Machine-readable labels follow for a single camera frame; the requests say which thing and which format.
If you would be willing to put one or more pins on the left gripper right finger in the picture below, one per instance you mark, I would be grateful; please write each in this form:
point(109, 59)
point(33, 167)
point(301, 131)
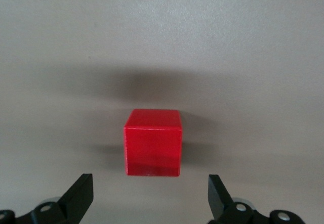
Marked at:
point(227, 208)

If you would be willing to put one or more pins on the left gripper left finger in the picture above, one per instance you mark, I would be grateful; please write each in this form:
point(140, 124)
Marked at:
point(71, 203)

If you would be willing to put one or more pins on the red wooden block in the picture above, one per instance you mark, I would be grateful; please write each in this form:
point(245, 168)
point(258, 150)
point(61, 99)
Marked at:
point(153, 145)

